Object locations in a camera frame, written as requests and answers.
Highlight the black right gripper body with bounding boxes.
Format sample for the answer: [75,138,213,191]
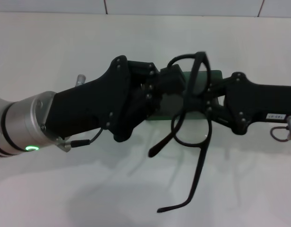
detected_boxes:
[223,72,291,136]

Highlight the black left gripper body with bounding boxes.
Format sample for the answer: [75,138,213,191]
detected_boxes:
[45,55,131,140]

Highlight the green glasses case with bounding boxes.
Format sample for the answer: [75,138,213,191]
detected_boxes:
[145,69,224,122]

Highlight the black glasses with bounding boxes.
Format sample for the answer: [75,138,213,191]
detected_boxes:
[148,51,213,213]

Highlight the grey right gripper cable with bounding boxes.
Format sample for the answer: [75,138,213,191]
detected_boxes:
[270,126,290,142]

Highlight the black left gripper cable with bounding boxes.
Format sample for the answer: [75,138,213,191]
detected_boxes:
[69,127,104,148]

